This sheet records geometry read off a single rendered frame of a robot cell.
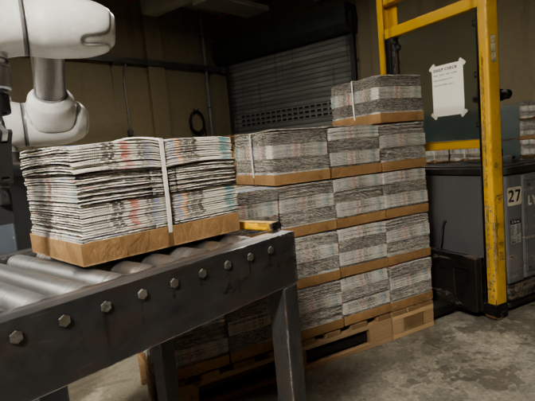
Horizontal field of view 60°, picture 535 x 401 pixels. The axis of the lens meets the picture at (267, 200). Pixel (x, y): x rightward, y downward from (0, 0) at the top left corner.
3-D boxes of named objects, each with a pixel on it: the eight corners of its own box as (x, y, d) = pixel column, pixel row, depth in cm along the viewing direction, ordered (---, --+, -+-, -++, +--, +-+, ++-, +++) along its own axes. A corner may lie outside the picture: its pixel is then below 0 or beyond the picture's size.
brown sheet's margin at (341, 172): (288, 177, 241) (288, 169, 240) (333, 171, 254) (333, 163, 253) (332, 178, 207) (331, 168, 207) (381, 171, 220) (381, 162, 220)
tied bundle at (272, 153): (236, 184, 227) (232, 138, 224) (287, 178, 240) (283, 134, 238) (274, 187, 193) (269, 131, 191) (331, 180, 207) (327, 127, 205)
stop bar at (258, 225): (167, 222, 139) (166, 216, 138) (280, 229, 110) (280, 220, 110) (158, 224, 136) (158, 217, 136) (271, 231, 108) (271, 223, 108)
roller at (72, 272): (-2, 266, 106) (16, 279, 109) (108, 295, 76) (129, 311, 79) (14, 249, 109) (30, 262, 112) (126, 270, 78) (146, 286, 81)
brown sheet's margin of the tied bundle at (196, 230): (174, 223, 131) (173, 208, 130) (240, 229, 110) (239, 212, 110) (122, 234, 120) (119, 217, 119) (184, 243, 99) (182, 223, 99)
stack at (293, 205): (138, 383, 209) (116, 200, 200) (345, 318, 264) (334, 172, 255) (163, 424, 175) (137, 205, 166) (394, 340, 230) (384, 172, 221)
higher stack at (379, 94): (345, 318, 263) (327, 87, 249) (384, 306, 278) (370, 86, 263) (393, 340, 230) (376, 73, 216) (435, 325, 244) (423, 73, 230)
